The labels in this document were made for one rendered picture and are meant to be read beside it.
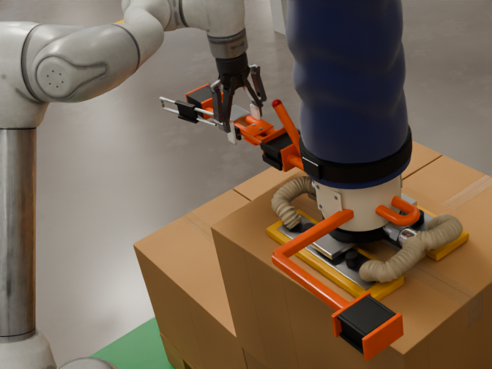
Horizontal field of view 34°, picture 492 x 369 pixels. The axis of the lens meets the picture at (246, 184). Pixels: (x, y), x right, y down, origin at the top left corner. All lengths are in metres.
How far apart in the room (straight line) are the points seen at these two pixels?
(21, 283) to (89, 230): 2.21
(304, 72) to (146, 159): 2.62
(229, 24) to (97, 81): 0.57
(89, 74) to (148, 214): 2.38
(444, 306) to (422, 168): 1.13
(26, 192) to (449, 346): 0.86
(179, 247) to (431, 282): 1.06
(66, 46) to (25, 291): 0.45
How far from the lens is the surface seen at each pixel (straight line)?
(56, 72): 1.28
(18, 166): 1.41
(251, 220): 1.86
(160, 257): 2.47
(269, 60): 4.75
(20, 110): 1.39
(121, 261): 3.41
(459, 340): 1.66
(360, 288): 1.62
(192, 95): 2.11
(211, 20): 1.80
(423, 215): 1.74
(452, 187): 2.59
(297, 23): 1.42
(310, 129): 1.52
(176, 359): 2.81
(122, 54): 1.35
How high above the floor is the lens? 2.06
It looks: 34 degrees down
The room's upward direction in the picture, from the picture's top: 11 degrees counter-clockwise
